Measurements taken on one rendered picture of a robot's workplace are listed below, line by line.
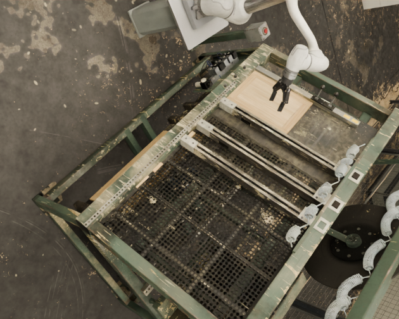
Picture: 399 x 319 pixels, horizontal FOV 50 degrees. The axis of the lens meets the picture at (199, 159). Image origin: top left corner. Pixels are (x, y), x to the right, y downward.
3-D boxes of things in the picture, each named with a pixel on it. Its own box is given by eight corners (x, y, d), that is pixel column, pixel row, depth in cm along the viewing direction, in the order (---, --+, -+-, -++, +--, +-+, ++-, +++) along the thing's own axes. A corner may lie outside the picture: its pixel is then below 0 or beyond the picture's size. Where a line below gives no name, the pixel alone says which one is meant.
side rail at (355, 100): (272, 58, 384) (274, 49, 375) (387, 119, 348) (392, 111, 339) (268, 61, 381) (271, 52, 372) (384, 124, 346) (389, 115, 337)
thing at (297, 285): (210, 235, 341) (300, 266, 278) (218, 248, 349) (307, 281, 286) (151, 306, 309) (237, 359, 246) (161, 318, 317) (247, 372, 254)
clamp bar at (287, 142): (225, 100, 345) (227, 80, 325) (358, 181, 307) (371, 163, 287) (217, 108, 340) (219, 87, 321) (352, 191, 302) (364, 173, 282)
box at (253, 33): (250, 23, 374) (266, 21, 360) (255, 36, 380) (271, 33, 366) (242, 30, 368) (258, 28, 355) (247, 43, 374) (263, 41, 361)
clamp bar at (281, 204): (187, 137, 323) (187, 117, 303) (326, 230, 285) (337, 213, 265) (178, 146, 318) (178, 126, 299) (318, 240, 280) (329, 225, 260)
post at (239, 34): (193, 37, 430) (249, 28, 374) (196, 42, 433) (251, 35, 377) (189, 40, 427) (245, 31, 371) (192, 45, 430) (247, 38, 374)
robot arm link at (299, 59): (289, 71, 264) (306, 74, 270) (300, 48, 256) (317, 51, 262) (281, 63, 272) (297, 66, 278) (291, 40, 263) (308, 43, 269)
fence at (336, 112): (258, 68, 367) (258, 64, 364) (358, 124, 337) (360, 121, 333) (254, 71, 365) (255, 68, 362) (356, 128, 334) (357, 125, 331)
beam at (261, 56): (261, 52, 388) (263, 42, 379) (272, 57, 384) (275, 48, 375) (78, 225, 287) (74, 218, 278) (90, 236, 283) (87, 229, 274)
